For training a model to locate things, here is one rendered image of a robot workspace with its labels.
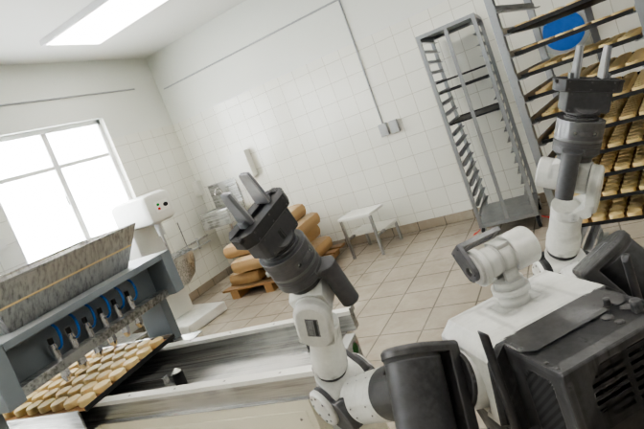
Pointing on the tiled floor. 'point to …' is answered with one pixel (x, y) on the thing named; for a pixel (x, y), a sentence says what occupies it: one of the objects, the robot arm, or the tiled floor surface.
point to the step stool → (368, 226)
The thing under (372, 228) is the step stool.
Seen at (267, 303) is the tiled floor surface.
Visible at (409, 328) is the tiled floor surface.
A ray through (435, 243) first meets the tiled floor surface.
